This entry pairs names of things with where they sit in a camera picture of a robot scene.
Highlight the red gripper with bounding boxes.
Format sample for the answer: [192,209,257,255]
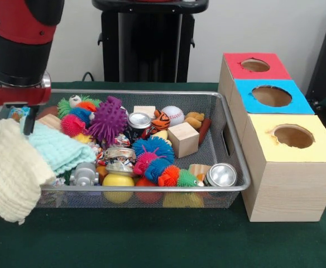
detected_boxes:
[0,71,52,138]

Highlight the cream knitted cloth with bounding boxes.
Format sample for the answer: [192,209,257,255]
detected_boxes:
[0,118,57,224]

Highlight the mint green cloth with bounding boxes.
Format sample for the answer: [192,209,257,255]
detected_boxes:
[28,120,97,175]

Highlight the bag of coloured spiky balls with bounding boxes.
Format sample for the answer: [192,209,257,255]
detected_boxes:
[132,151,206,188]

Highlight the clear mesh bin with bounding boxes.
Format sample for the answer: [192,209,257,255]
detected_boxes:
[0,88,251,209]

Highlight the wooden box with three holes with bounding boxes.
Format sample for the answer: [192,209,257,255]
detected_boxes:
[218,53,326,223]

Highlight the purple spiky ball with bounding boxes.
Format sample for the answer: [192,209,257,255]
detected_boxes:
[87,95,128,145]

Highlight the crushed printed can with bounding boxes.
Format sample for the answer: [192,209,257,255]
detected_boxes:
[103,146,137,174]

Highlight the yellow ball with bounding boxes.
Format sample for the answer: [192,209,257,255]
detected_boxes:
[102,174,135,203]

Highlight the red black can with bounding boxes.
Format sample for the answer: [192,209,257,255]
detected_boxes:
[127,113,152,141]

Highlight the blue spiky ball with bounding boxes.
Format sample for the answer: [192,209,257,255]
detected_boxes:
[132,136,175,164]

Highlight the white baseball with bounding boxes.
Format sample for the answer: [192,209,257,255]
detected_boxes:
[161,106,185,127]

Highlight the plain wooden cube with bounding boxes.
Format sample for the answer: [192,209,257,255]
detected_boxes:
[167,122,200,159]

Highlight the red silver soda can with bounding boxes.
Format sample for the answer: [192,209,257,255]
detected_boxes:
[204,164,238,188]

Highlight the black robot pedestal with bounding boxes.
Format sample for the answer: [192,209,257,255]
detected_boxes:
[92,0,209,83]

